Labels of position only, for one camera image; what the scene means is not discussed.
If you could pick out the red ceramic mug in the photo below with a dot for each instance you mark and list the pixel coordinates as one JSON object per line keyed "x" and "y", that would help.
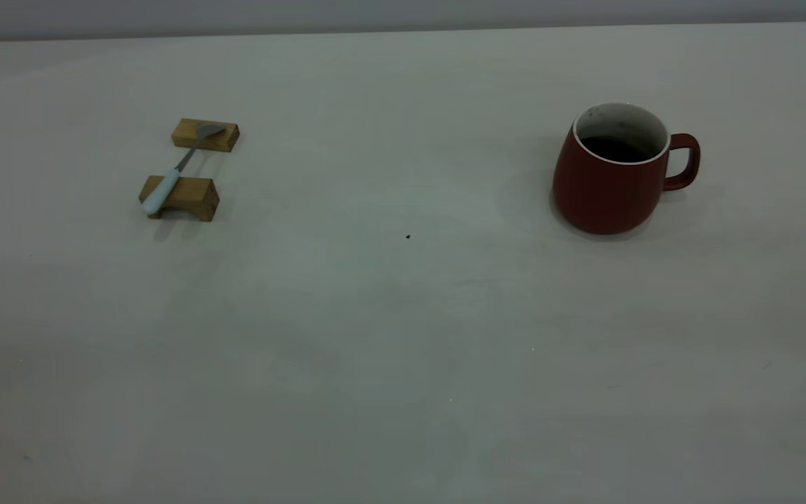
{"x": 602, "y": 196}

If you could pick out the dark coffee liquid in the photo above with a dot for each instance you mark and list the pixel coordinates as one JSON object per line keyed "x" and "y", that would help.
{"x": 614, "y": 148}

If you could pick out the arched wooden block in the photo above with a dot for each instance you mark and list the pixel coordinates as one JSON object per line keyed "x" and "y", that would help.
{"x": 199, "y": 196}

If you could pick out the flat rectangular wooden block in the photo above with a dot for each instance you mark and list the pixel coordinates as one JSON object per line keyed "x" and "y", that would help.
{"x": 224, "y": 139}

